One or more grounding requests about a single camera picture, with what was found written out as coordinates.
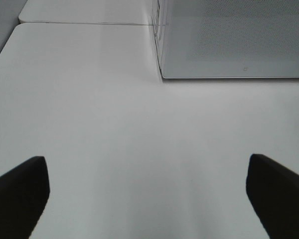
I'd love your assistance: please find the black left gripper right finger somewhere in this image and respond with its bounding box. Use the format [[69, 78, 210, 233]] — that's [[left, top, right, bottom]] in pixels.
[[246, 154, 299, 239]]

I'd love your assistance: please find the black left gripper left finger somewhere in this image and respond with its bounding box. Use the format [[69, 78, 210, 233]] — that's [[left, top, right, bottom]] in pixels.
[[0, 156, 50, 239]]

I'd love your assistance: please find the white microwave door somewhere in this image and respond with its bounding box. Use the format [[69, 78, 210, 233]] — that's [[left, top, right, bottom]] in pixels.
[[162, 0, 299, 79]]

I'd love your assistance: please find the white microwave oven body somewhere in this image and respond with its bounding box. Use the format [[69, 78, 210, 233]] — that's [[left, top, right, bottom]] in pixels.
[[151, 0, 167, 72]]

